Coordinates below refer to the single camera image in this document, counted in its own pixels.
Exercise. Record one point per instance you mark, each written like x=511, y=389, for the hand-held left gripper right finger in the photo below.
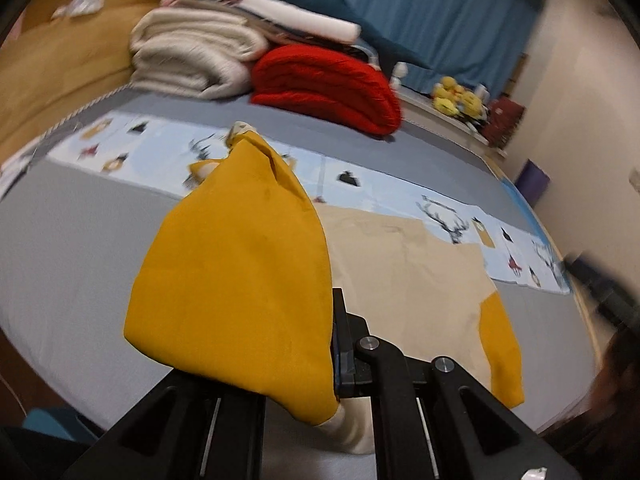
x=345, y=365

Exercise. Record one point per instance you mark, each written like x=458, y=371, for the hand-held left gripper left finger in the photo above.
x=165, y=425

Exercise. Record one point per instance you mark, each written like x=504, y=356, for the beige and yellow hooded jacket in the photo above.
x=225, y=285

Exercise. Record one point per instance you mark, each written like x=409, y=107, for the person's right forearm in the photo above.
x=615, y=390

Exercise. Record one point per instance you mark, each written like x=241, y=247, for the teal cloth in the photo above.
x=55, y=425

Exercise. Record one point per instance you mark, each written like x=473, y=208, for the purple box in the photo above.
x=532, y=182

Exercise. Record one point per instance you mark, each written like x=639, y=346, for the maroon bag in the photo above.
x=504, y=122

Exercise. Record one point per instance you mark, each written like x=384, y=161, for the grey printed bed sheet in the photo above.
x=75, y=240

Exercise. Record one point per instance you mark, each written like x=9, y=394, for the yellow plush toy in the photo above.
x=472, y=103
x=446, y=96

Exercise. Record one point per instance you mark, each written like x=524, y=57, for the white window ledge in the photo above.
x=425, y=110

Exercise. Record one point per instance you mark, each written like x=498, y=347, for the red folded blanket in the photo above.
x=325, y=87

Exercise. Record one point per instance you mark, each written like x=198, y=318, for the white plush toy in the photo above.
x=400, y=74

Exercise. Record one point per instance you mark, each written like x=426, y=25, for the blue curtain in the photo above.
x=450, y=20

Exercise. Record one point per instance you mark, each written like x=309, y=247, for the cream folded blanket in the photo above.
x=195, y=52

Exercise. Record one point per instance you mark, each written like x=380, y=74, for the dark teal blanket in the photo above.
x=320, y=2

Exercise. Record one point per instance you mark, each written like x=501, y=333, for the white paper scrap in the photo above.
x=77, y=4

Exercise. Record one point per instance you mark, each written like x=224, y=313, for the wooden bed frame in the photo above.
x=65, y=70

